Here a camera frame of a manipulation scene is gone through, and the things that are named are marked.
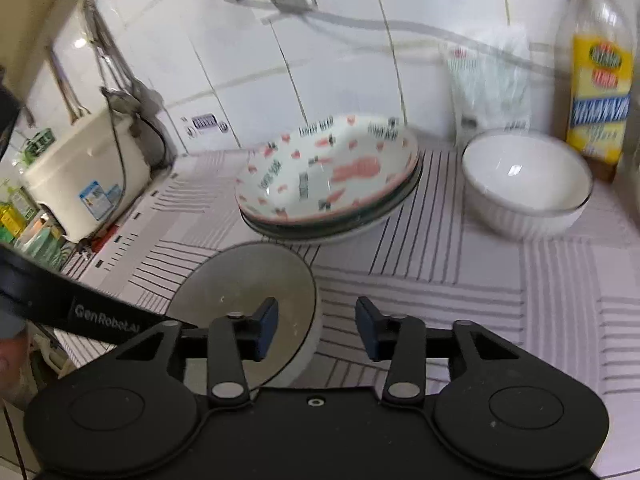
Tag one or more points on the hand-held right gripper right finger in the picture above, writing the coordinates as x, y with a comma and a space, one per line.
367, 331

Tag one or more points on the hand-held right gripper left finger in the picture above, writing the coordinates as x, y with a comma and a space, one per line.
267, 329

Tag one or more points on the white ribbed bowl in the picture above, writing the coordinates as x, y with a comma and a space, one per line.
525, 170
525, 225
240, 280

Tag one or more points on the white plate with dark rim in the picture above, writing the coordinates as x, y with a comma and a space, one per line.
310, 241

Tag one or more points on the blue fried egg plate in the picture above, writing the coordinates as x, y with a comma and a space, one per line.
320, 230

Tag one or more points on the pink rabbit print plate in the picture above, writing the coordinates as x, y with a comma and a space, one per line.
325, 160

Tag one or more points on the person's left hand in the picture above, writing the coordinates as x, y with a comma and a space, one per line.
10, 365

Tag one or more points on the green plastic basket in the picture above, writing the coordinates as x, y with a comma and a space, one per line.
45, 245

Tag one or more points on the striped white tablecloth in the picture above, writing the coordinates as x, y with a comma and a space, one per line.
450, 285

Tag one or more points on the white rice cooker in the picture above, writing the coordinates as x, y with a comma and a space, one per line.
85, 160

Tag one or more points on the green kitchen gadget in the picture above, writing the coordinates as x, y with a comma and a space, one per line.
39, 141

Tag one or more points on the wooden spatula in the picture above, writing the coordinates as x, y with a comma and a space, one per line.
65, 90

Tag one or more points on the metal ladle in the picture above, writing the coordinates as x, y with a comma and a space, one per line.
120, 97

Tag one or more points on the white plastic bag of powder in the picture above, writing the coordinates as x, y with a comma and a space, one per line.
490, 90

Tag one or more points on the cooking wine bottle yellow label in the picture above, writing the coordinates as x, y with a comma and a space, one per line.
600, 85

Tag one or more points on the white wall sticker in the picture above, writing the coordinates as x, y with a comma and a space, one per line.
205, 124

